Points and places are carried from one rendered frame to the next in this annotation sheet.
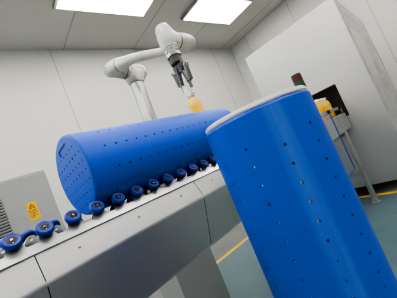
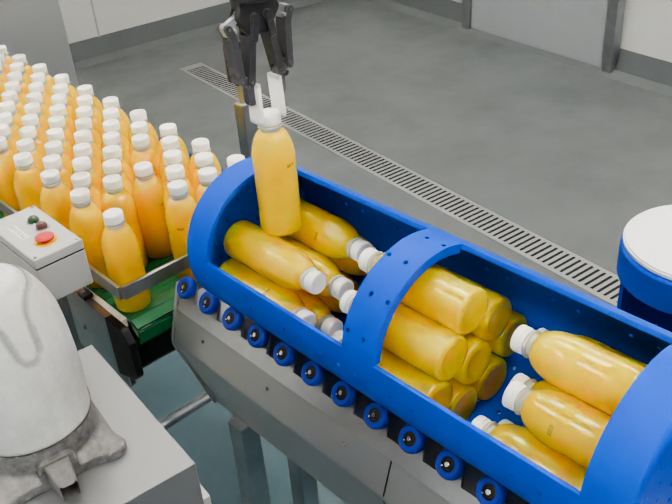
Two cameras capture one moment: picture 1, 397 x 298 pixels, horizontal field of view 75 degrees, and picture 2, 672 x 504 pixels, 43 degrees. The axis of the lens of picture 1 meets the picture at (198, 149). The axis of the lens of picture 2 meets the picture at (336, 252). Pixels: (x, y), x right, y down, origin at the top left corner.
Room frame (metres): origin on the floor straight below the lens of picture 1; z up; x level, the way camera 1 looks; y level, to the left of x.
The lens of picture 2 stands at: (1.20, 1.18, 1.90)
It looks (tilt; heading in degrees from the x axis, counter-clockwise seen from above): 33 degrees down; 277
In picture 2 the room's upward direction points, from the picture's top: 5 degrees counter-clockwise
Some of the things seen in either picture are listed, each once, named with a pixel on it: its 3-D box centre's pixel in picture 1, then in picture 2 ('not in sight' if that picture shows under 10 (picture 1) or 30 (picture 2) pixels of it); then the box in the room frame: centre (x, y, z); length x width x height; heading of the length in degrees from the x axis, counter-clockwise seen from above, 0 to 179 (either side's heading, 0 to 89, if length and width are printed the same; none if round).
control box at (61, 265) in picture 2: not in sight; (40, 252); (1.93, -0.15, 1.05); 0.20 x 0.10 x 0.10; 137
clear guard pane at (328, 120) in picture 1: (328, 151); not in sight; (1.87, -0.85, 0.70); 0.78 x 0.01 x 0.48; 137
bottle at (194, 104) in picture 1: (197, 112); (276, 175); (1.44, -0.08, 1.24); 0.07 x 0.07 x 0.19
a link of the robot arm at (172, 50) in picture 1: (172, 53); not in sight; (1.44, -0.08, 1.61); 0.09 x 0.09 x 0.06
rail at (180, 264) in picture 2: not in sight; (205, 251); (1.64, -0.28, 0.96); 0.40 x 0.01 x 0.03; 47
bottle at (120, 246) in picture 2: not in sight; (124, 262); (1.79, -0.19, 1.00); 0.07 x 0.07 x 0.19
